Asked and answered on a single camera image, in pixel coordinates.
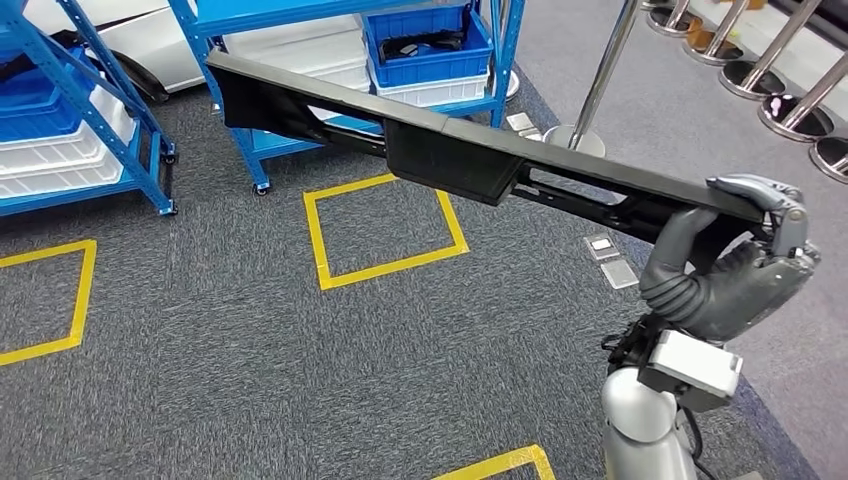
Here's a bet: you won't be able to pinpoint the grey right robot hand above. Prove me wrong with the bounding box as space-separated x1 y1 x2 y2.
641 172 822 344

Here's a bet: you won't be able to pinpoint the long black plastic car part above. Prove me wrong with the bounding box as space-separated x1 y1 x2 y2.
205 51 766 246

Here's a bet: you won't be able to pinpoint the small black part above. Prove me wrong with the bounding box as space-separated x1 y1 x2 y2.
377 29 465 64

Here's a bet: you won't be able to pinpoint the blue metal shelf rack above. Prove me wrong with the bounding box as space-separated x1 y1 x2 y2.
0 0 179 219
165 0 528 198

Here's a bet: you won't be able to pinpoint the yellow floor tape square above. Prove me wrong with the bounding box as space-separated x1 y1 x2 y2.
302 173 471 292
0 239 99 368

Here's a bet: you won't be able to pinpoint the blue plastic bin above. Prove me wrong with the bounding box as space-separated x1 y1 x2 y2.
0 46 101 144
360 3 495 89

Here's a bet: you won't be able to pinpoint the white car body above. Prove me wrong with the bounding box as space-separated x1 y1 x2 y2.
23 0 230 104

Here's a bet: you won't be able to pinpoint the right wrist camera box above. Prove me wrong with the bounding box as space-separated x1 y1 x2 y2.
637 329 745 414

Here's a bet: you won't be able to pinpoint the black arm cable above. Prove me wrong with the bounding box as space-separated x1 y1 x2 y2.
682 407 720 480

